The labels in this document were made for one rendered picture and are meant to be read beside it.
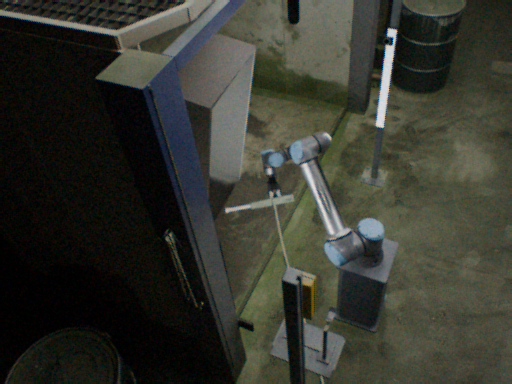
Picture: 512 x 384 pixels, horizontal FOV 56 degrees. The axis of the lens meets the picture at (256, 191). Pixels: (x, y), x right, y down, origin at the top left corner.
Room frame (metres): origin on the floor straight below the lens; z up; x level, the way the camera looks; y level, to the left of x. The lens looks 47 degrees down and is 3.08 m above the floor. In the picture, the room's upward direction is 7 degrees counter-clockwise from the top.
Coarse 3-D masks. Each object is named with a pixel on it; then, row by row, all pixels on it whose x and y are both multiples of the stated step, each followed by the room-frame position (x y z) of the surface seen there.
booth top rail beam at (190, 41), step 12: (216, 0) 1.70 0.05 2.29; (228, 0) 1.69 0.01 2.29; (240, 0) 1.75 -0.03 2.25; (204, 12) 1.62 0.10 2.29; (216, 12) 1.61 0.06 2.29; (228, 12) 1.67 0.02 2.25; (192, 24) 1.54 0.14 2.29; (204, 24) 1.53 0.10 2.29; (216, 24) 1.59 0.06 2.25; (180, 36) 1.47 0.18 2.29; (192, 36) 1.46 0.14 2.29; (204, 36) 1.51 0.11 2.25; (168, 48) 1.41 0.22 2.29; (180, 48) 1.40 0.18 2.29; (192, 48) 1.44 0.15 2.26; (180, 60) 1.37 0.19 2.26
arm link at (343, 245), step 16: (304, 144) 1.94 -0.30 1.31; (320, 144) 1.95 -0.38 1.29; (304, 160) 1.88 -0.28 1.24; (304, 176) 1.85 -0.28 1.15; (320, 176) 1.82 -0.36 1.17; (320, 192) 1.76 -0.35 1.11; (320, 208) 1.71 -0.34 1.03; (336, 208) 1.70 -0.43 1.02; (336, 224) 1.63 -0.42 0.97; (336, 240) 1.56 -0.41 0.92; (352, 240) 1.56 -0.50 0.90; (336, 256) 1.49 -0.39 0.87; (352, 256) 1.49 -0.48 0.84
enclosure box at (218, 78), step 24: (216, 48) 2.43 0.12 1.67; (240, 48) 2.44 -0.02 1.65; (192, 72) 2.21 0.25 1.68; (216, 72) 2.22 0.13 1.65; (240, 72) 2.52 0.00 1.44; (192, 96) 2.02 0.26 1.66; (216, 96) 2.03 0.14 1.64; (240, 96) 2.53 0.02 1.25; (192, 120) 1.99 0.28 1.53; (216, 120) 2.63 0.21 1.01; (240, 120) 2.54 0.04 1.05; (216, 144) 2.65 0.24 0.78; (240, 144) 2.55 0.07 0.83; (216, 168) 2.66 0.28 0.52; (240, 168) 2.55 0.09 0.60; (216, 192) 2.45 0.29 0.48; (216, 216) 2.23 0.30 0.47
